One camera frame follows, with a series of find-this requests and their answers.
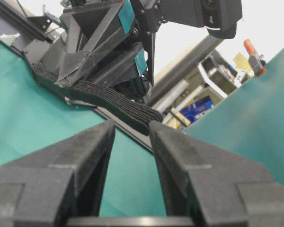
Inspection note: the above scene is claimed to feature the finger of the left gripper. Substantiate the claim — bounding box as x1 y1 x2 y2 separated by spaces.
89 42 148 87
56 0 135 87

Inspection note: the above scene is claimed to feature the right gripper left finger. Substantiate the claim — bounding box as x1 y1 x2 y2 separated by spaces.
0 120 115 227

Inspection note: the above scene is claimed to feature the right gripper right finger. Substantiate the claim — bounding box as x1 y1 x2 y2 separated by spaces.
149 121 284 227

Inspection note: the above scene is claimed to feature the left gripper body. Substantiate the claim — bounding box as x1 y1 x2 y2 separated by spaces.
119 0 165 103

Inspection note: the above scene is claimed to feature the black Velcro strap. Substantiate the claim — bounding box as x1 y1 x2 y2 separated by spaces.
32 63 163 136

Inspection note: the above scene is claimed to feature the blue box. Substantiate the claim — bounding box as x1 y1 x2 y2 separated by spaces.
180 96 213 123

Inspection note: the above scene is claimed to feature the green side panel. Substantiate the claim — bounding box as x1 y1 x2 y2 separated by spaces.
185 48 284 185

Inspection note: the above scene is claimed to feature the orange black clamp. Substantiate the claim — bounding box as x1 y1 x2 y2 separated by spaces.
243 39 266 77

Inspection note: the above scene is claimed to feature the black aluminium frame rail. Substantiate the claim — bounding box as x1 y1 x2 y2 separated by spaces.
146 35 224 107

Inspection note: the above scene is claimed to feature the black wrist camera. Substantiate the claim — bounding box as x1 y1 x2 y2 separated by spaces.
159 0 242 39

